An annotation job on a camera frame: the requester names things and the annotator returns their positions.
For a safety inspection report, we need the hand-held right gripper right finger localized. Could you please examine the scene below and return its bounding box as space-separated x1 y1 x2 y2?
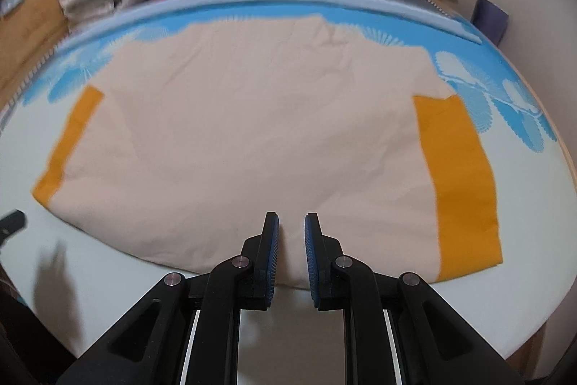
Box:
304 212 526 385

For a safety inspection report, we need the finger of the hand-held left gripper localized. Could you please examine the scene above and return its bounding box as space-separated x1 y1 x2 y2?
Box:
0 209 28 248

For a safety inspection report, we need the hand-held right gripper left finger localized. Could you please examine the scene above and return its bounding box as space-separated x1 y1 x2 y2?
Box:
56 211 281 385

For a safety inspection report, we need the beige and orange hooded jacket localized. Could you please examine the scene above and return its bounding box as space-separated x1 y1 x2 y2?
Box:
31 13 504 289

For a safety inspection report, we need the blue patterned bed sheet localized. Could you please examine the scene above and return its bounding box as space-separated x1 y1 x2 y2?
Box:
0 0 577 368

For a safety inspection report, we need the purple box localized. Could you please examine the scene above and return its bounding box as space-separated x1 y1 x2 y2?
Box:
471 0 510 48

